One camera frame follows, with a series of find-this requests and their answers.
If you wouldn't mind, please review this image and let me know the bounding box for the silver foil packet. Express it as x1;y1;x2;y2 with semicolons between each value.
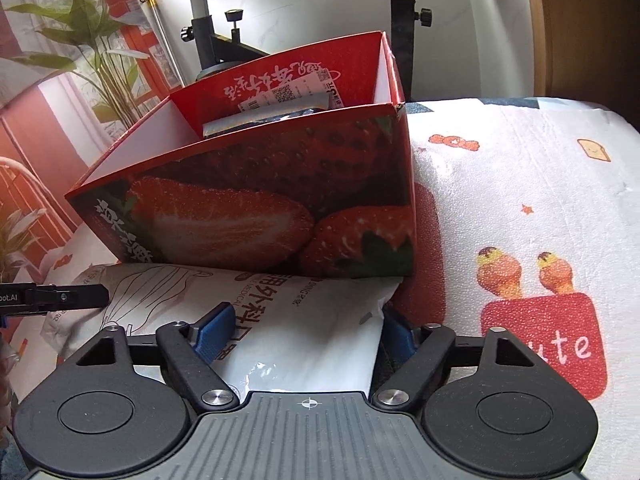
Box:
201;92;332;140

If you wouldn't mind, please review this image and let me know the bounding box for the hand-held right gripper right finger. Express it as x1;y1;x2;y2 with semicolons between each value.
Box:
372;309;533;408

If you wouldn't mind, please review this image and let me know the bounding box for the white face mask packet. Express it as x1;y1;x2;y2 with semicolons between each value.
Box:
42;262;402;396

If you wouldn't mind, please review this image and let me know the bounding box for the black exercise bike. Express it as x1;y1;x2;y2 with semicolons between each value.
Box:
132;0;471;103

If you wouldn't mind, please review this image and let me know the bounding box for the white cartoon print blanket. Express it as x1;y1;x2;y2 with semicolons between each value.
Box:
15;95;640;480

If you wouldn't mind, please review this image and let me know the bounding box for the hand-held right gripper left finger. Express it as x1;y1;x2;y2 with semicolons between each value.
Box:
75;302;240;409

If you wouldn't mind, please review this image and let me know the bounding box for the brown wooden board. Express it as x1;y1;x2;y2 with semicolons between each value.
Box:
522;0;640;128

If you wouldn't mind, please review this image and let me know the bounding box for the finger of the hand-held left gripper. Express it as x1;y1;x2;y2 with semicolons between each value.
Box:
22;284;109;312

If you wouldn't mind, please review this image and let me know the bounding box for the red strawberry print box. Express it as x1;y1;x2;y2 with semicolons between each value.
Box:
65;31;418;281

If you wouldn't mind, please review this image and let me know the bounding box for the printed backdrop cloth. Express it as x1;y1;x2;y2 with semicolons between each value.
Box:
0;0;187;356

